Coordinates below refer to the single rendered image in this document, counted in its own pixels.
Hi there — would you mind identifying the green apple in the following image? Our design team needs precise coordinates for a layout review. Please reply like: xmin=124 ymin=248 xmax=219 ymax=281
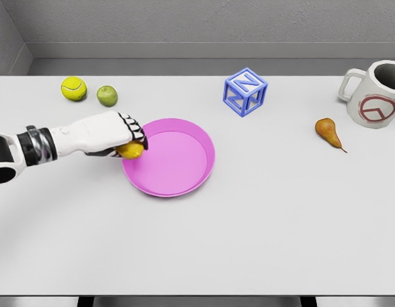
xmin=96 ymin=85 xmax=118 ymax=107

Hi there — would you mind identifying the yellow lemon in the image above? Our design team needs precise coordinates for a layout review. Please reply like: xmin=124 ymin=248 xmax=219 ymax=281
xmin=115 ymin=141 xmax=145 ymax=161

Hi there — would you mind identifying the white mug with red logo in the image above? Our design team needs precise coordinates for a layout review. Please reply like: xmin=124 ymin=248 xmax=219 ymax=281
xmin=337 ymin=59 xmax=395 ymax=129

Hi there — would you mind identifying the yellow-green tennis ball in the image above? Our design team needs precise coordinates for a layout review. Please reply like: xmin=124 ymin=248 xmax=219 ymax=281
xmin=60 ymin=75 xmax=88 ymax=102

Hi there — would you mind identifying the pink round plate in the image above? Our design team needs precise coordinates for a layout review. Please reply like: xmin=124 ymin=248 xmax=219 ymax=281
xmin=121 ymin=118 xmax=216 ymax=198

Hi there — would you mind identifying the brown pear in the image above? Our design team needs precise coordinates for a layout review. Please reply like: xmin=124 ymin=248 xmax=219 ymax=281
xmin=314 ymin=117 xmax=348 ymax=154

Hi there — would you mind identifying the blue letter block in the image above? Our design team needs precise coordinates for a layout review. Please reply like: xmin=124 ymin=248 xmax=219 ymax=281
xmin=222 ymin=67 xmax=269 ymax=118

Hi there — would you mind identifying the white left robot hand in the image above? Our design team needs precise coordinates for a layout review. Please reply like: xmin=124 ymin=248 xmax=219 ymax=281
xmin=76 ymin=111 xmax=149 ymax=158

